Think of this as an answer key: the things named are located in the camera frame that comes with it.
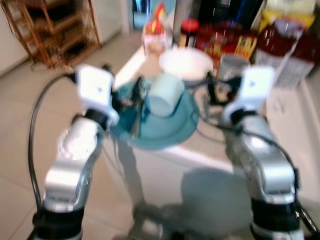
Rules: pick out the pale teal cup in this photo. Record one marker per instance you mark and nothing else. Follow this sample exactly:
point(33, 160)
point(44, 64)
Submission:
point(167, 95)

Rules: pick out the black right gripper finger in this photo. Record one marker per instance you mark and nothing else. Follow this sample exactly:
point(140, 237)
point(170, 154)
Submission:
point(200, 83)

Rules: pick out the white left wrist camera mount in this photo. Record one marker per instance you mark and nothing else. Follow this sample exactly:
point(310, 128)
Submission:
point(95, 89)

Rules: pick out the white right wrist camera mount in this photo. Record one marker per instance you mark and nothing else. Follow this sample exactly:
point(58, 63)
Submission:
point(255, 85)

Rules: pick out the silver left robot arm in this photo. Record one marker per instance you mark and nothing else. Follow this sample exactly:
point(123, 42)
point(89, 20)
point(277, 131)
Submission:
point(70, 160)

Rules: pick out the teal round plate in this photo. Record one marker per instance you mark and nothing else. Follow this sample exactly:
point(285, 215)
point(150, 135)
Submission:
point(165, 130)

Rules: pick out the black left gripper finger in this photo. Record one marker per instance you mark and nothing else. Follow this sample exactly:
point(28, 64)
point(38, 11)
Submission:
point(137, 92)

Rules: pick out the red and yellow food package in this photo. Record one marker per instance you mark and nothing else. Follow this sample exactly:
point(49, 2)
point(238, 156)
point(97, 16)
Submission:
point(225, 44)

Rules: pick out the yellow bag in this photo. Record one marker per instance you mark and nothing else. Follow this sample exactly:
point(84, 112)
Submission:
point(280, 14)

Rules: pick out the orange snack bag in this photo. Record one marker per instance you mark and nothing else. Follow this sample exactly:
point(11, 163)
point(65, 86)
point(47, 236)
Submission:
point(157, 22)

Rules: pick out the wooden shelf rack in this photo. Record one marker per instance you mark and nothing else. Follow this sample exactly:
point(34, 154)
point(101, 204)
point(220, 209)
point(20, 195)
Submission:
point(50, 30)

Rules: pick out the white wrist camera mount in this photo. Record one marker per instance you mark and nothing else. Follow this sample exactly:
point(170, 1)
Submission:
point(95, 89)
point(255, 85)

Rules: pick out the white round bowl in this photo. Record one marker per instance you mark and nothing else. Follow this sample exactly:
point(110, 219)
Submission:
point(186, 64)

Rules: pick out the dark red plastic bag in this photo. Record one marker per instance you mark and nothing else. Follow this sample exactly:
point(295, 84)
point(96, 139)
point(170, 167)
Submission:
point(290, 45)

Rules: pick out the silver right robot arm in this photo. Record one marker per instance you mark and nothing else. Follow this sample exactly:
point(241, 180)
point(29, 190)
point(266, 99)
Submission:
point(262, 165)

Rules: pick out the dark jar with red lid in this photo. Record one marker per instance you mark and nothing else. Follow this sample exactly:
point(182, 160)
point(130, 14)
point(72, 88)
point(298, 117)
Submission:
point(189, 33)

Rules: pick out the grey cup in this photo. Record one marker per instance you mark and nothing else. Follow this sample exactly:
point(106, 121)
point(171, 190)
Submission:
point(232, 66)

